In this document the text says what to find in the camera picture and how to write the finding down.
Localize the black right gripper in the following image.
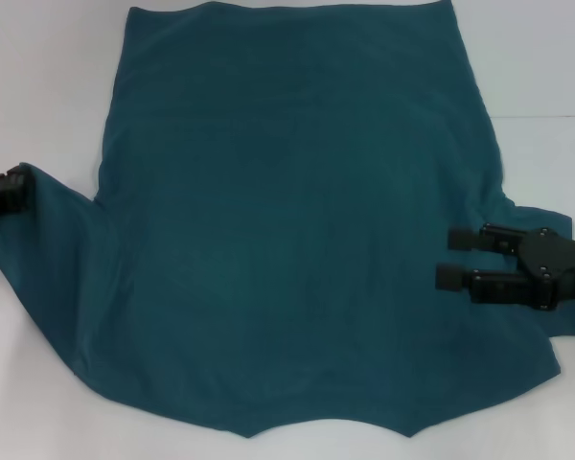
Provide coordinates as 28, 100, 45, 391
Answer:
435, 222, 575, 311

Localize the blue shirt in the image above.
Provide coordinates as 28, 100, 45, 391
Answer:
0, 0, 575, 428

